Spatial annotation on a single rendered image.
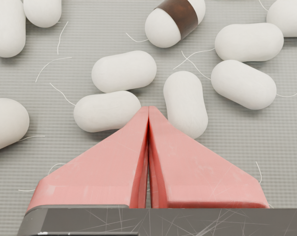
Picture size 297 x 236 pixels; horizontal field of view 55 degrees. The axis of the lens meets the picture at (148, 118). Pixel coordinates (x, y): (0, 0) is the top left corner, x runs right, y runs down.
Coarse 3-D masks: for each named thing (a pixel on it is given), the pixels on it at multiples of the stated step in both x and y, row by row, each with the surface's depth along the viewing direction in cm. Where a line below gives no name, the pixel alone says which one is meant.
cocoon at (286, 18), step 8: (280, 0) 14; (288, 0) 14; (296, 0) 14; (272, 8) 14; (280, 8) 14; (288, 8) 14; (296, 8) 14; (272, 16) 14; (280, 16) 14; (288, 16) 14; (296, 16) 14; (280, 24) 14; (288, 24) 14; (296, 24) 14; (288, 32) 14; (296, 32) 14
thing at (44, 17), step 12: (24, 0) 14; (36, 0) 14; (48, 0) 14; (60, 0) 15; (24, 12) 14; (36, 12) 14; (48, 12) 14; (60, 12) 15; (36, 24) 15; (48, 24) 15
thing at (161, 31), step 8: (192, 0) 14; (200, 0) 14; (160, 8) 14; (200, 8) 14; (152, 16) 14; (160, 16) 13; (168, 16) 13; (200, 16) 14; (152, 24) 14; (160, 24) 13; (168, 24) 13; (152, 32) 14; (160, 32) 14; (168, 32) 14; (176, 32) 14; (152, 40) 14; (160, 40) 14; (168, 40) 14; (176, 40) 14
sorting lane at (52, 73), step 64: (64, 0) 16; (128, 0) 16; (256, 0) 16; (0, 64) 15; (64, 64) 15; (192, 64) 15; (256, 64) 15; (64, 128) 14; (256, 128) 14; (0, 192) 14
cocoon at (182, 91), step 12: (180, 72) 13; (168, 84) 13; (180, 84) 13; (192, 84) 13; (168, 96) 13; (180, 96) 13; (192, 96) 13; (168, 108) 13; (180, 108) 13; (192, 108) 13; (204, 108) 13; (168, 120) 13; (180, 120) 12; (192, 120) 12; (204, 120) 13; (192, 132) 13
